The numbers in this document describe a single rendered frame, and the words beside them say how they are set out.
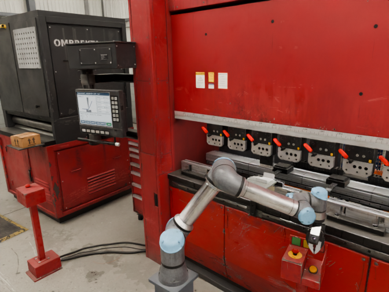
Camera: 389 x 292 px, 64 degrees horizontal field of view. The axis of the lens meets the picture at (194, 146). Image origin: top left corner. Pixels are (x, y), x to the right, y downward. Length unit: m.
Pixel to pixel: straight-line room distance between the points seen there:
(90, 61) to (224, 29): 1.04
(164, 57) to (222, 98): 0.59
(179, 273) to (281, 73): 1.28
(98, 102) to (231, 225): 1.37
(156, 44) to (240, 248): 1.64
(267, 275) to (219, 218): 0.51
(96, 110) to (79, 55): 0.44
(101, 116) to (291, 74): 1.44
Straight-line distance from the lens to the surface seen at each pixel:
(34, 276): 3.28
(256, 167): 2.56
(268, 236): 2.24
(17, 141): 3.57
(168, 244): 1.52
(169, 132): 2.61
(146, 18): 2.50
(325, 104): 1.94
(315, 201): 1.63
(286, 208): 1.47
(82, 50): 2.63
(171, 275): 1.60
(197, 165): 2.58
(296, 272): 1.85
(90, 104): 2.61
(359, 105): 1.88
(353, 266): 2.08
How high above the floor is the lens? 1.81
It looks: 16 degrees down
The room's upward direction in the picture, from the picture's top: 1 degrees counter-clockwise
